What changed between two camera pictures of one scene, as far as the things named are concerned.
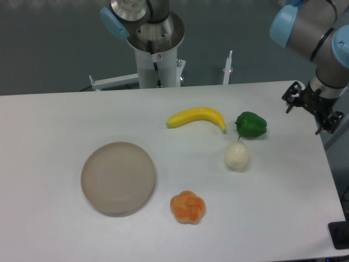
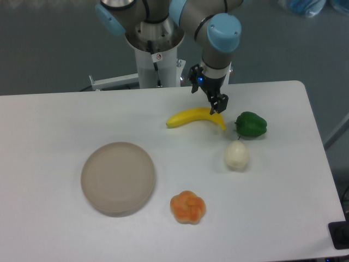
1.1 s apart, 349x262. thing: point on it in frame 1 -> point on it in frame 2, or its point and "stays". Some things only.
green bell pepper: x=248 y=124 stays
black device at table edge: x=339 y=233 stays
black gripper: x=311 y=100 -> x=211 y=85
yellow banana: x=195 y=114 stays
